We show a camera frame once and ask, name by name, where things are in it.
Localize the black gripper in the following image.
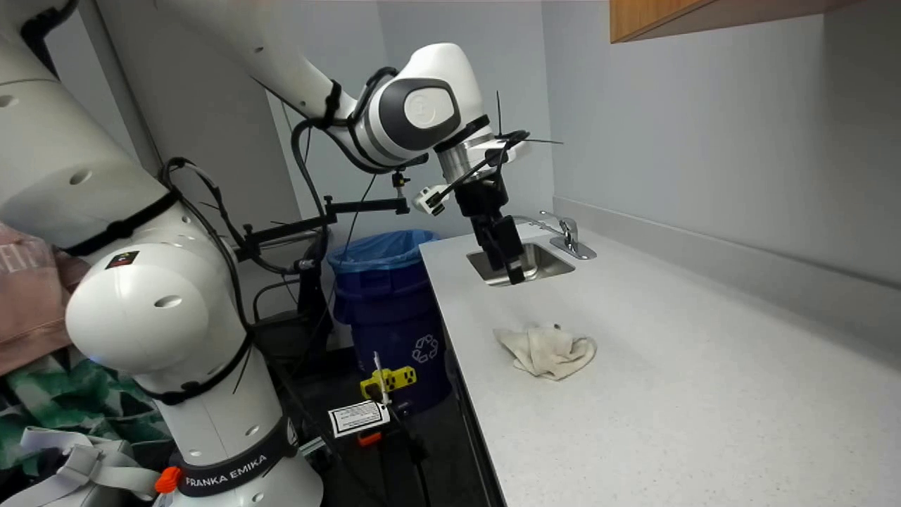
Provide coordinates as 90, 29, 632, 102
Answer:
453, 172, 533, 288

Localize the cream cleaning cloth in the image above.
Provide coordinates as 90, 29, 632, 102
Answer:
494, 317, 600, 384

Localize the steel sink basin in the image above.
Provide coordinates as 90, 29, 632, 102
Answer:
466, 238, 577, 291

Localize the chrome faucet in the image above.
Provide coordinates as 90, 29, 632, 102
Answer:
522, 210, 600, 264

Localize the blue recycling bin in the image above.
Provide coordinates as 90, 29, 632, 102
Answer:
325, 229, 457, 416

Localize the white printed label card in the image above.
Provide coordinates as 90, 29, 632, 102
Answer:
325, 400, 396, 440

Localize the orange round knob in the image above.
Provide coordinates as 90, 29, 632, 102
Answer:
152, 464, 186, 498

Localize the green patterned fabric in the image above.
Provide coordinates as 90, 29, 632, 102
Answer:
0, 357, 174, 475

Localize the person in pink hoodie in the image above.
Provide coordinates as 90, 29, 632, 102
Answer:
0, 220, 90, 381

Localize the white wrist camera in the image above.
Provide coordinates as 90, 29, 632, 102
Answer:
415, 179, 457, 220

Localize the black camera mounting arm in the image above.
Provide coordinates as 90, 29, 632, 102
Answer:
235, 169, 417, 279

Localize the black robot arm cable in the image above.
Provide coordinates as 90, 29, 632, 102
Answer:
156, 61, 533, 276

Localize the wooden wall cabinet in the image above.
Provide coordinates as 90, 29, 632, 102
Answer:
610, 0, 842, 44

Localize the white fabric strap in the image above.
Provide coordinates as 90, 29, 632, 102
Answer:
15, 424, 163, 507

